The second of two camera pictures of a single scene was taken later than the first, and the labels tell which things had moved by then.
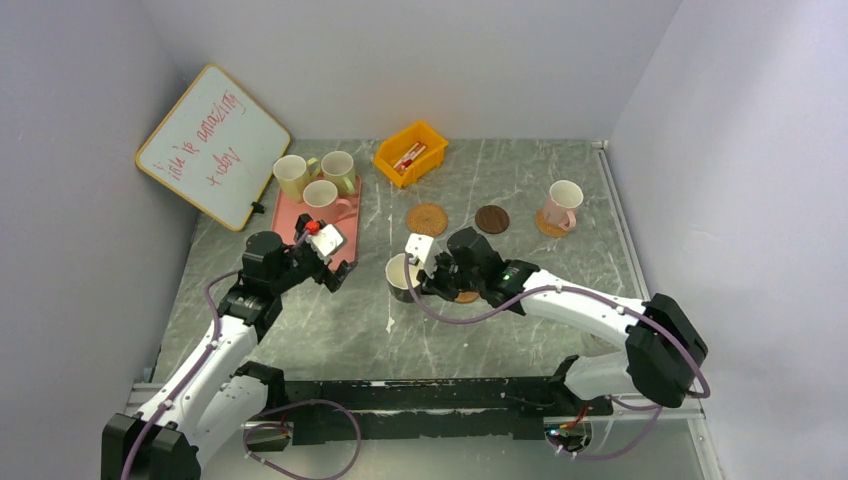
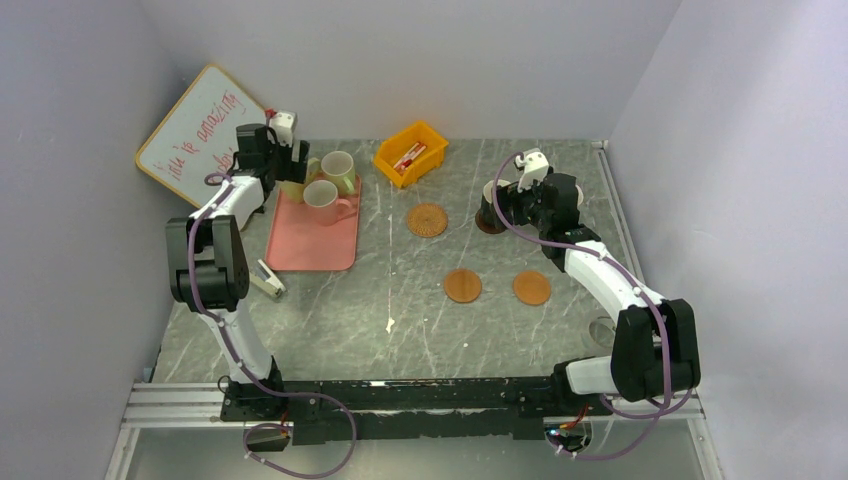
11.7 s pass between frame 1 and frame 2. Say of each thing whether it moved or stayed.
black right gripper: moved
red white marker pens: stayed
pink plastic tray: stayed
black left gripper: moved
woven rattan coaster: stayed
